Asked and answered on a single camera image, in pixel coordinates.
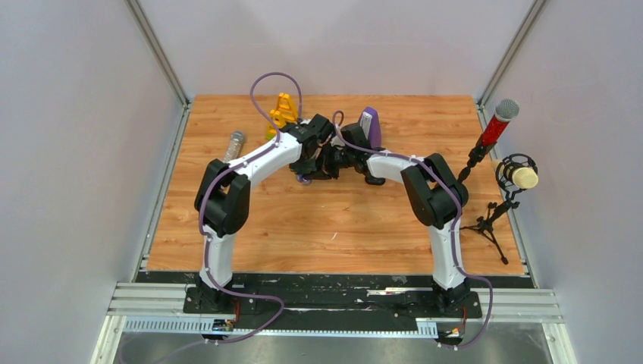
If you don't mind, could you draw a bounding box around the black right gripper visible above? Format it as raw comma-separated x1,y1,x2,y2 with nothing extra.
303,143,355,181

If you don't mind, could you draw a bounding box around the purple-grey earbud charging case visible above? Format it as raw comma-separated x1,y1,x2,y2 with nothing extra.
296,174,312,185

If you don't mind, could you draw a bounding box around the black earbud charging case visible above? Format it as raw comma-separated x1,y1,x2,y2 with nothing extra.
365,174,386,186

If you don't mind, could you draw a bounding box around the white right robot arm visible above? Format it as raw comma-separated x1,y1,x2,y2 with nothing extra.
304,123,470,317

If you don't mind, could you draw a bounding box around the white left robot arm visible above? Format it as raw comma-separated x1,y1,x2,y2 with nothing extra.
194,115,334,313

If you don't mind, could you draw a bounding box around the yellow toy block tower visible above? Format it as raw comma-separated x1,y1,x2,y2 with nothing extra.
265,109,287,140

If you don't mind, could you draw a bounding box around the yellow toy block on car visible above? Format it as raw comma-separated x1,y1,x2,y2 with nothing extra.
273,93,299,124

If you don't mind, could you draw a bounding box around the purple metronome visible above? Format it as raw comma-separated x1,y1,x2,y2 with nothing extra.
358,107,381,149

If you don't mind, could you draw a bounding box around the silver glitter microphone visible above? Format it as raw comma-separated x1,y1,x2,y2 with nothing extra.
223,130,246,163

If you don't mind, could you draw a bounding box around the red microphone on stand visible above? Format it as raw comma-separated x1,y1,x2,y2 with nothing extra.
457,99,520,183

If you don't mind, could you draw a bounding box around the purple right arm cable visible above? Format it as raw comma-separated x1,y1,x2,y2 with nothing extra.
331,110,494,350

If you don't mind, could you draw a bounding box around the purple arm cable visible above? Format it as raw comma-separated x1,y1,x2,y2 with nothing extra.
331,110,494,350
197,71,304,347

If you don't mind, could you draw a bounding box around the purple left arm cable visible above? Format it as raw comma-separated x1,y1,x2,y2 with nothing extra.
197,71,304,347

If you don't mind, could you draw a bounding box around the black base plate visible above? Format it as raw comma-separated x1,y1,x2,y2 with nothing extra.
135,270,535,333

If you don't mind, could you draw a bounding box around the beige microphone in shock mount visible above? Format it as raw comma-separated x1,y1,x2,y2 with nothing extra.
461,153,539,265

